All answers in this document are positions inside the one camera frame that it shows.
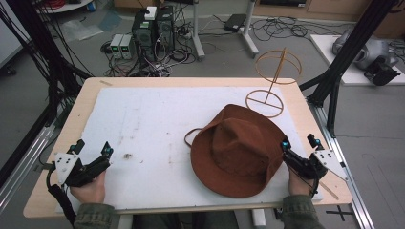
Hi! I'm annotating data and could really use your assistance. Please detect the black metal frame with cables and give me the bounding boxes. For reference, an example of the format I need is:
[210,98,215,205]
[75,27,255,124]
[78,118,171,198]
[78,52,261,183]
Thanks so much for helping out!
[0,0,94,189]

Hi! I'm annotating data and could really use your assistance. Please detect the person's left hand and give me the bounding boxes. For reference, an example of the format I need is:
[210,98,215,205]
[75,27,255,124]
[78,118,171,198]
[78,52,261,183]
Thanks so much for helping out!
[69,171,107,205]

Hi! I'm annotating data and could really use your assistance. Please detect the copper wire hat stand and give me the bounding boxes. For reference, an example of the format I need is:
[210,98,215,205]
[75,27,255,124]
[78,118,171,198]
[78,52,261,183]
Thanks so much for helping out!
[245,47,303,119]

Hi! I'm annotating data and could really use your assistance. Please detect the aluminium rail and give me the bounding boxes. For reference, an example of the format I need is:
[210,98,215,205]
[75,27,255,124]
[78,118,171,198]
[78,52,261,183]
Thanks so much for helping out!
[306,100,376,229]
[0,123,57,215]

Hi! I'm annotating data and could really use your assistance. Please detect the black device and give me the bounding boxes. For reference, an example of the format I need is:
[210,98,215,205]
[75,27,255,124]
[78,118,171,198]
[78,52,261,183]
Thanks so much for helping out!
[363,56,402,87]

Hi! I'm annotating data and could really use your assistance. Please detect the flat black box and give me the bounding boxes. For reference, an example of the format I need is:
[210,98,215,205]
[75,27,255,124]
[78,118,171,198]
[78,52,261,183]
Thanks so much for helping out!
[223,12,248,33]

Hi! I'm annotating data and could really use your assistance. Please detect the small white box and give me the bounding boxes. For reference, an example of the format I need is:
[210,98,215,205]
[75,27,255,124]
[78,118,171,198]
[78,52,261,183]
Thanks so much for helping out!
[144,6,158,21]

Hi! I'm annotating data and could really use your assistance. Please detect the white platform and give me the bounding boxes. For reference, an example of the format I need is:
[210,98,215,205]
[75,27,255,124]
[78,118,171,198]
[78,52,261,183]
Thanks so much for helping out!
[309,33,405,87]

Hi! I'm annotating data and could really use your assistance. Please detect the thin wooden stick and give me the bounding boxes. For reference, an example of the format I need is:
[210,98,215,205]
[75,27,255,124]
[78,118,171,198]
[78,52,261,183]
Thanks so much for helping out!
[319,180,340,201]

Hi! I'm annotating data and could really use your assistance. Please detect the brown brimmed hat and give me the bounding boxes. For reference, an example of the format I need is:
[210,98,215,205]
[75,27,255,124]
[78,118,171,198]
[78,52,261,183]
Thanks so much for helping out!
[183,103,288,199]

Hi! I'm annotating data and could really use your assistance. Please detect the grey rounded machine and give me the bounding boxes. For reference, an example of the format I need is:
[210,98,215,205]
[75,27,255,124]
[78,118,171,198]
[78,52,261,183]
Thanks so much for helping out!
[331,29,399,72]

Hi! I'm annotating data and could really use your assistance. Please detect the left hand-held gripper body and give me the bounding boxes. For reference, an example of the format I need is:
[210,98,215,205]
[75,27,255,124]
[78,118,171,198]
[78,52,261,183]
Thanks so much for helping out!
[54,154,112,188]

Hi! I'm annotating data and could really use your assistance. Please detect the white table support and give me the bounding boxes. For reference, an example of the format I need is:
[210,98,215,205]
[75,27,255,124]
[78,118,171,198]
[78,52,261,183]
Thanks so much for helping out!
[250,208,267,229]

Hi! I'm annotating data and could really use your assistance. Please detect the person's right hand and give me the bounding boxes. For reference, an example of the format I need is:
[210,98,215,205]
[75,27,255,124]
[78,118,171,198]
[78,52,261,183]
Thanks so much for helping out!
[288,170,315,197]

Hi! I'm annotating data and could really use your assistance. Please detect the white foam board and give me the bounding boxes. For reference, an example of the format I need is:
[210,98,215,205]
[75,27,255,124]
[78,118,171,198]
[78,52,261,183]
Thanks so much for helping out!
[54,86,325,215]

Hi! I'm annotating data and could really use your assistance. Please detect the grey power supply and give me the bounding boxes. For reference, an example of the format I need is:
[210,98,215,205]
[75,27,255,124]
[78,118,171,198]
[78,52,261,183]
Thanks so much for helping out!
[120,34,137,60]
[109,33,125,60]

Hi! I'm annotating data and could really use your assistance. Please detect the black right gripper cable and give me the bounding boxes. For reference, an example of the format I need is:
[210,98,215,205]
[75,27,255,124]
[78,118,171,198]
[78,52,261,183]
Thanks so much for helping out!
[309,177,321,198]

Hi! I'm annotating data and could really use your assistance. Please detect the clear plastic sheet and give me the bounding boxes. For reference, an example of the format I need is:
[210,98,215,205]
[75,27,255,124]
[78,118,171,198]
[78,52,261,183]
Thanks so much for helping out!
[59,18,105,43]

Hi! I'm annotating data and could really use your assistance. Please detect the tangle of computer cables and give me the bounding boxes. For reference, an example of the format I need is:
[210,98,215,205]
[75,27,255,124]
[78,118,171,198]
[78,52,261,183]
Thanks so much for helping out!
[100,27,199,78]

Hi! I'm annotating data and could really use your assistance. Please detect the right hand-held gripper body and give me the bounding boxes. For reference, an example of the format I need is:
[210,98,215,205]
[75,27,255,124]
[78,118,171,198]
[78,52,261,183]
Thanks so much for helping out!
[282,148,349,182]

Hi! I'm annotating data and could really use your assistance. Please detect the white table leg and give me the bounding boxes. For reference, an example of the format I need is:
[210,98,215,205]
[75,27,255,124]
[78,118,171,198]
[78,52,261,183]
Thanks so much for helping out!
[239,0,260,59]
[190,0,206,62]

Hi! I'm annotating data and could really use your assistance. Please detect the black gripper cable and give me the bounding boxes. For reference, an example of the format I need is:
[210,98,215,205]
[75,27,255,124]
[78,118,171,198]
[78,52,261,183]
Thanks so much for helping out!
[45,164,78,227]
[309,177,321,198]

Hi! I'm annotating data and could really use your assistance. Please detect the black computer tower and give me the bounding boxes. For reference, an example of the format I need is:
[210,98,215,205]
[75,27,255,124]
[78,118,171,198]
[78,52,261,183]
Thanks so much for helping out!
[155,5,176,53]
[131,9,159,62]

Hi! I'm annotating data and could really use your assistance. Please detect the tangle of black floor cables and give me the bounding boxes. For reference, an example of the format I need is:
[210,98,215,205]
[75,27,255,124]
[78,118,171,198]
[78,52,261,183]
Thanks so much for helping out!
[250,14,321,43]

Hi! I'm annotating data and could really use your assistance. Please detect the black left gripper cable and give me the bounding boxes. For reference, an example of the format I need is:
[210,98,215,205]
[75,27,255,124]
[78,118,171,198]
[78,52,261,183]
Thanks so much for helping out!
[45,164,78,227]

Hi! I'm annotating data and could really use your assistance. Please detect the round white table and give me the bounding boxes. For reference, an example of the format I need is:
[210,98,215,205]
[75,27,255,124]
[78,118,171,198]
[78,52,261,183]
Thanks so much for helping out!
[35,0,94,14]

